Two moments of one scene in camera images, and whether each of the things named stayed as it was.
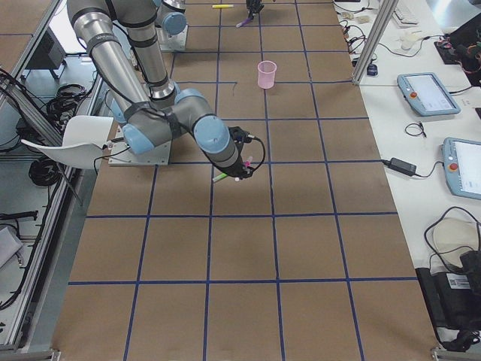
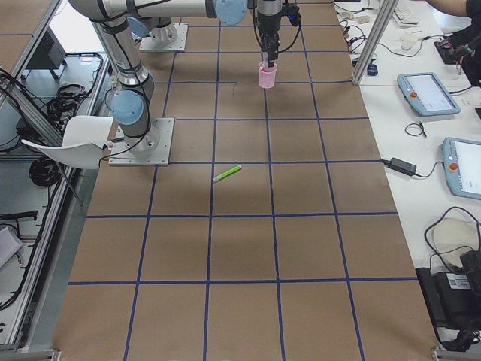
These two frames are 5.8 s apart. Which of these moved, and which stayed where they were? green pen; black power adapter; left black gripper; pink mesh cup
Moved: left black gripper
Stayed: black power adapter; green pen; pink mesh cup
